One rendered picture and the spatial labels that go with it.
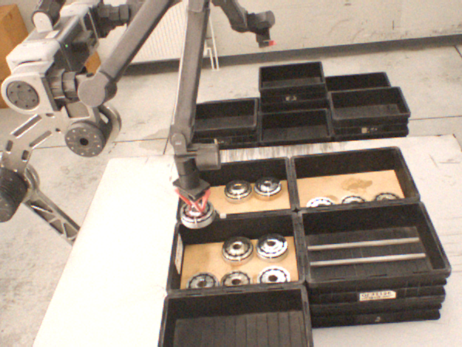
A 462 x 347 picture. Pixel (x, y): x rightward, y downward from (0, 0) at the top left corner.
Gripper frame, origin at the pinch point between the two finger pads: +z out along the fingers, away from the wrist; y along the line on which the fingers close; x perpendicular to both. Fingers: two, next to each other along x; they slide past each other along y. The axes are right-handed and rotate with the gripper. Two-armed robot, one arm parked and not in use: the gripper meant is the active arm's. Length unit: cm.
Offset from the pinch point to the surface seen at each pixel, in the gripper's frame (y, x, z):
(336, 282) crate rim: -43.1, -11.0, 12.8
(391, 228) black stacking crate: -39, -46, 23
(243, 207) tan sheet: 7.5, -24.0, 22.7
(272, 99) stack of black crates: 89, -126, 57
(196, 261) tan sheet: 1.4, 4.5, 22.1
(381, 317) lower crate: -52, -21, 31
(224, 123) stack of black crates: 97, -93, 58
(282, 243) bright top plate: -17.6, -17.2, 19.5
